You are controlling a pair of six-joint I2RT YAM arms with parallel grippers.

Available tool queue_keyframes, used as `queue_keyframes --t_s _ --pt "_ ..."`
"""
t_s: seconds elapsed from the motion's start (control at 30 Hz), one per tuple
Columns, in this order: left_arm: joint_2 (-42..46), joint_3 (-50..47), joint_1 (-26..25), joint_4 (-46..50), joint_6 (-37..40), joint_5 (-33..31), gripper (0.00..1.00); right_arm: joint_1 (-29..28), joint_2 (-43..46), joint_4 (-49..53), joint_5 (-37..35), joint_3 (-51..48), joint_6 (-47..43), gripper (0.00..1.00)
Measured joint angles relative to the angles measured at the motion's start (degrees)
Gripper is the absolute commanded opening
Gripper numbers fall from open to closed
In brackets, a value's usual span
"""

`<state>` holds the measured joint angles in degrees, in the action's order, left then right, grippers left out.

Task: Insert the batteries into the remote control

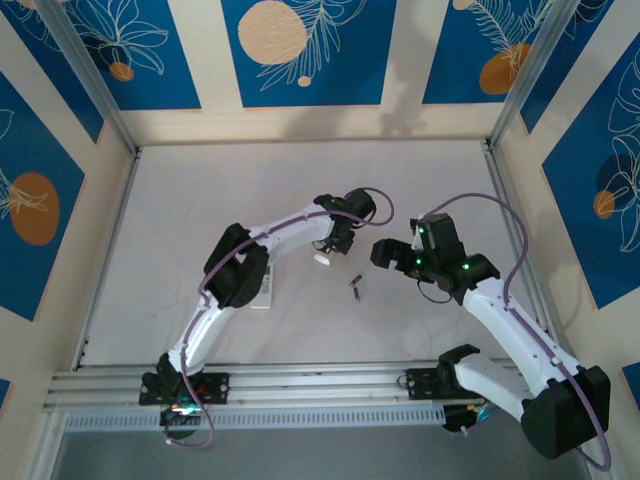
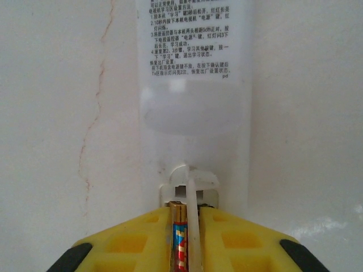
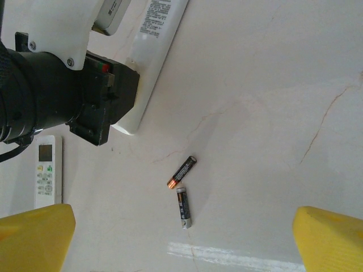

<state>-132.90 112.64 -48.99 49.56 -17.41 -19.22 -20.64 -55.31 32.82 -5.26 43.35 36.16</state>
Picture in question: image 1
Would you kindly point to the black controller board with LED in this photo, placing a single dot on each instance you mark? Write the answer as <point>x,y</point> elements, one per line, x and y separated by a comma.
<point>457,420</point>
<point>175,420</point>

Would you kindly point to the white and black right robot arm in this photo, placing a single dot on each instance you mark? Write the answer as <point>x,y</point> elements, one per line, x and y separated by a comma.
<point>510,330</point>

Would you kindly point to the aluminium frame post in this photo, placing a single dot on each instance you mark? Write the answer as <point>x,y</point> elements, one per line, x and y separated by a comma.
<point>90,75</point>
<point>535,70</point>

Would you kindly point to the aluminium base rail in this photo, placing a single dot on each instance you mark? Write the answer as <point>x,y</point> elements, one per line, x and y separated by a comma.
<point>320,380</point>

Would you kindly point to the aluminium table side rail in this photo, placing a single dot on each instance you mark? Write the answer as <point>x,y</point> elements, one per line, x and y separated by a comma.
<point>505,200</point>
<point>117,220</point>

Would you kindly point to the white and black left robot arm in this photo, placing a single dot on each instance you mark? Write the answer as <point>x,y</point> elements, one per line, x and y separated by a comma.
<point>295,227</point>

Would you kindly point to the white remote control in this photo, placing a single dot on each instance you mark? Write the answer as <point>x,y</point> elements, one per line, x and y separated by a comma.
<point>269,290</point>

